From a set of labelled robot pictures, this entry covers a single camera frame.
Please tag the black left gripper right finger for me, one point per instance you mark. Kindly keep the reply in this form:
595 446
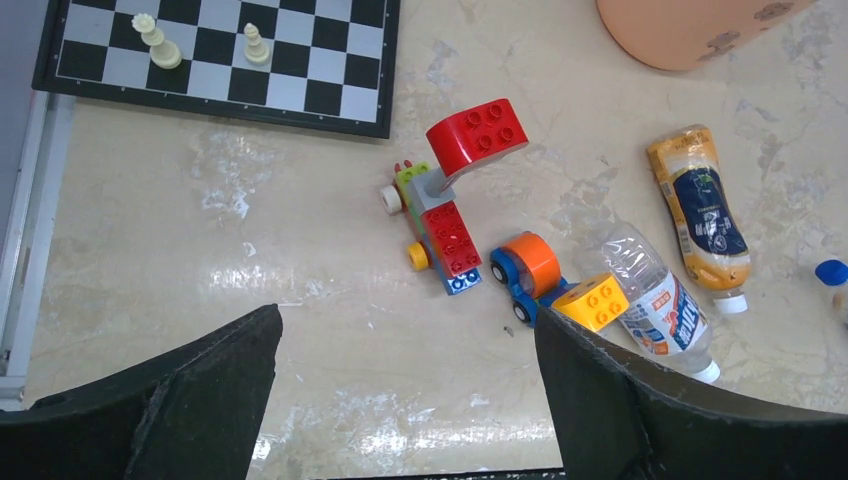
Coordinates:
619 415

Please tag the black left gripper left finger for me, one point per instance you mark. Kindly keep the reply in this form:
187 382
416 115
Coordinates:
193 412

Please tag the clear water bottle blue label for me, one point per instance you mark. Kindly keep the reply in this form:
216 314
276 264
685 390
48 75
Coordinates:
663 318

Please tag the orange tea bottle navy label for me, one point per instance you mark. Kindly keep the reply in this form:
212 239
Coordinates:
686 167

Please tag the blue capped small bottle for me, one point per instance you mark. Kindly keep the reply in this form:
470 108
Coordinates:
832 274

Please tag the peach plastic bin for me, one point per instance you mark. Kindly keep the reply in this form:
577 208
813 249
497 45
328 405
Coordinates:
683 35

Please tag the blue orange toy block car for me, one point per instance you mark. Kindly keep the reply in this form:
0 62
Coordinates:
531 273

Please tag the red grey toy block crane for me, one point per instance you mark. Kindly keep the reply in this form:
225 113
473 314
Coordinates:
461 143

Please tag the cream chess queen piece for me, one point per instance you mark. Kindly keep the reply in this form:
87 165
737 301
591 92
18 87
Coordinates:
164 53

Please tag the cream chess bishop piece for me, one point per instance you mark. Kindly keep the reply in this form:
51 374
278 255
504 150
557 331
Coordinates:
257 51

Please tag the black white chessboard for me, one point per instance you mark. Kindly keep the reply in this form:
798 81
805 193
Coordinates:
332 62

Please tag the aluminium table edge rail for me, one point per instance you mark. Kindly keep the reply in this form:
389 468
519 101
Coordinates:
27 246

